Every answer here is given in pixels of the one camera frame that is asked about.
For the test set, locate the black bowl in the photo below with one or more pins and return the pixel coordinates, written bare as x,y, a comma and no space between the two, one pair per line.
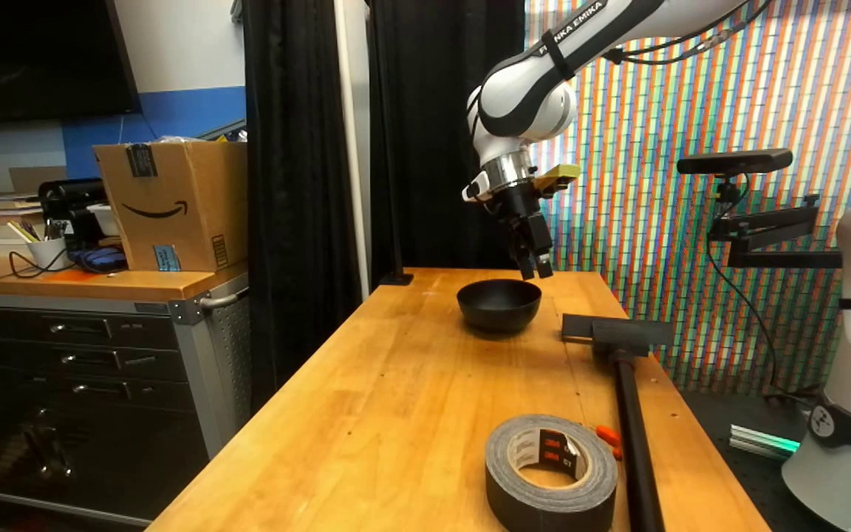
499,307

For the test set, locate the black curtain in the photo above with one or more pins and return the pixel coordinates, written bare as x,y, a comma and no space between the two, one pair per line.
427,147
296,196

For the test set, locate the cardboard shipping box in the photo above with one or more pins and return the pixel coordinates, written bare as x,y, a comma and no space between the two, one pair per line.
176,207

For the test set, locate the black curtain stand foot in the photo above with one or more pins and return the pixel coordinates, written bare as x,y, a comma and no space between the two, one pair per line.
396,279

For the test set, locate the black bar camera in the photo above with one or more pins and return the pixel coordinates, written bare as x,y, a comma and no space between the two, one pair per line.
736,159

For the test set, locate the striped iridescent backdrop screen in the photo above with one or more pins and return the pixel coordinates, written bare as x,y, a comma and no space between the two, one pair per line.
663,119

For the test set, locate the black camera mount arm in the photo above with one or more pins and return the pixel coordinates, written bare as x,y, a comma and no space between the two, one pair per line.
774,238

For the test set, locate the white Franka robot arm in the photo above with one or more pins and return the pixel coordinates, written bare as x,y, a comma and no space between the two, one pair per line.
523,91

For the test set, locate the grey drawer workbench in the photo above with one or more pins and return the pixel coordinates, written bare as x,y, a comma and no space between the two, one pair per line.
80,363

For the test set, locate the black desk device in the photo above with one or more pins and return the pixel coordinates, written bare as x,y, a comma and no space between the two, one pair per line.
74,209

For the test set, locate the white cup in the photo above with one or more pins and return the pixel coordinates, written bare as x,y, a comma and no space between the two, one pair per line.
44,251

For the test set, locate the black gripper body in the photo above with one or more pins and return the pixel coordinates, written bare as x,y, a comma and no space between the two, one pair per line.
516,207

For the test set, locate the black wall monitor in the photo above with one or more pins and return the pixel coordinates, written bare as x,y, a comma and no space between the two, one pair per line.
31,54

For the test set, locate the grey duct tape roll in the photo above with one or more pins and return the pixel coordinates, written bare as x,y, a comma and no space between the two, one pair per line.
510,481

